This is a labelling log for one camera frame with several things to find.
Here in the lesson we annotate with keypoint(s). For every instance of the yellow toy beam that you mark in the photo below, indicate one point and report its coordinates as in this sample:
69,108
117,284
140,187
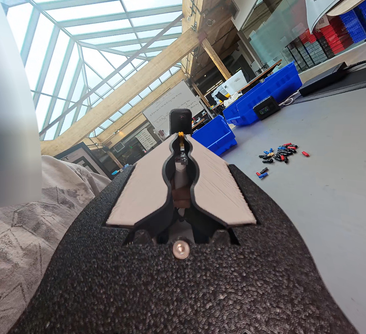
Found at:
180,134

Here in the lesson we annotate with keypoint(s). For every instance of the whiteboard on stand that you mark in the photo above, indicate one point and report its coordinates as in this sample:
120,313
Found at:
171,105

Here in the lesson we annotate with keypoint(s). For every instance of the long blue plastic bin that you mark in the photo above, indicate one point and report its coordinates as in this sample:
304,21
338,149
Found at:
257,96

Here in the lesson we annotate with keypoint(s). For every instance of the wooden top table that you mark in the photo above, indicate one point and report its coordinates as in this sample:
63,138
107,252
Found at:
263,75

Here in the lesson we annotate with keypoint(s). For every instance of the pile of small connector pins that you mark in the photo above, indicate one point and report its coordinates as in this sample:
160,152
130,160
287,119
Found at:
281,153

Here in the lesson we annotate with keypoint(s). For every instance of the black power adapter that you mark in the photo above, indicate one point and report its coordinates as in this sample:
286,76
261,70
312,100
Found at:
323,80

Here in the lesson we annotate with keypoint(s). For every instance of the grey desk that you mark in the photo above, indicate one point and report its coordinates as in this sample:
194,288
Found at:
286,196

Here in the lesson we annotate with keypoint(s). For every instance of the white plastic bags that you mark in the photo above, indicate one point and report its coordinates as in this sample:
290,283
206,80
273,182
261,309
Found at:
233,97

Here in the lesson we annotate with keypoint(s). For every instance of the black charger with green display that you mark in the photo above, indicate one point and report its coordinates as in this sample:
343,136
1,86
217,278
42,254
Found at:
266,110

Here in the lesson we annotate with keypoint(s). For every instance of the stack of clear storage boxes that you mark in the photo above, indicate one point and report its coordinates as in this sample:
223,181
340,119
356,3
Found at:
231,85

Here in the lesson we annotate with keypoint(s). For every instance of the person's left hand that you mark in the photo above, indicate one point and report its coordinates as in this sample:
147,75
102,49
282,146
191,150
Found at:
180,199

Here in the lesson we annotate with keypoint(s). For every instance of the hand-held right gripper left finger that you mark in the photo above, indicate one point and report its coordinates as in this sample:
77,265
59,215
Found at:
137,196

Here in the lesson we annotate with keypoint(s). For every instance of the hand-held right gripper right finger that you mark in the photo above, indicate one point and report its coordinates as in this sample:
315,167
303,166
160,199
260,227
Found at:
223,196

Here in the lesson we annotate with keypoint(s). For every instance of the small grey toy brick assembly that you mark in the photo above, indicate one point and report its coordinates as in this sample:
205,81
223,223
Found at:
182,160

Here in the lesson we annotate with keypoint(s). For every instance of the small handwritten list board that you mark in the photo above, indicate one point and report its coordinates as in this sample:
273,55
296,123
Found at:
145,139

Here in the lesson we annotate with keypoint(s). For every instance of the stacks of coloured storage bins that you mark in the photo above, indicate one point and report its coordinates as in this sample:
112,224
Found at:
328,36

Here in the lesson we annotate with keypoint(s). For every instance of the wooden pillar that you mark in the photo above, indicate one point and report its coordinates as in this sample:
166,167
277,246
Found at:
216,59

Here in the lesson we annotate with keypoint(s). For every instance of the white printed tag board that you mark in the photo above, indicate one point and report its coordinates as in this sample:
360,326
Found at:
77,156

